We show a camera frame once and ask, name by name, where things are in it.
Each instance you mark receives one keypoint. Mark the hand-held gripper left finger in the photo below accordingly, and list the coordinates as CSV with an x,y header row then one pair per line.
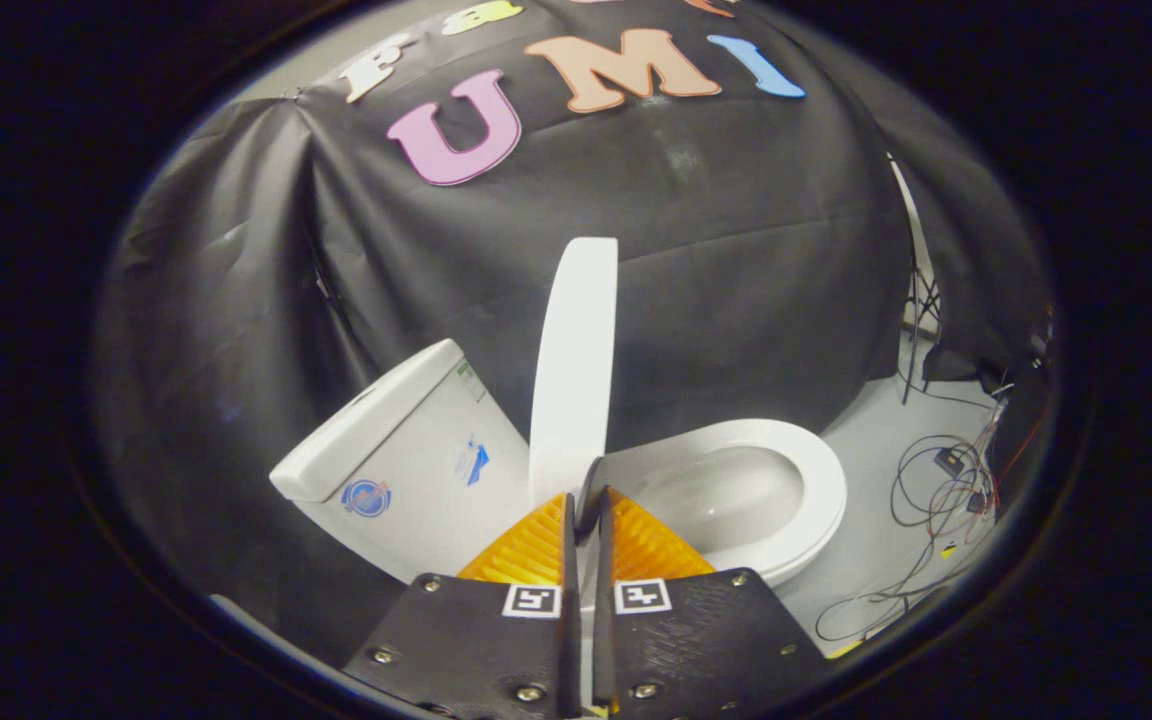
x,y
572,640

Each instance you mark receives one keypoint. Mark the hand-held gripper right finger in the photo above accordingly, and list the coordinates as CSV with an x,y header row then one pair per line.
x,y
603,640

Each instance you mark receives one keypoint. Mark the white toilet lid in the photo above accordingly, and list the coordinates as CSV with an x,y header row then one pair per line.
x,y
576,380

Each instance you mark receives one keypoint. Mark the white ceramic toilet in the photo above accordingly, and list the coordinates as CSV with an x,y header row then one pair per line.
x,y
406,470

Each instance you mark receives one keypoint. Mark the white toilet seat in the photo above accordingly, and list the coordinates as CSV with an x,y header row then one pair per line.
x,y
821,470

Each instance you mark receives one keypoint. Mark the black power adapter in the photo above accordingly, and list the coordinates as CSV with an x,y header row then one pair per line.
x,y
949,461
976,501

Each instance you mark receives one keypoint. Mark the black backdrop cloth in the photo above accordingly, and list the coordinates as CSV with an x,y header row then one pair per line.
x,y
736,250

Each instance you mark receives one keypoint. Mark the black tripod light stand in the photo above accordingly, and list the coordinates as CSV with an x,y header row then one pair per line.
x,y
917,320

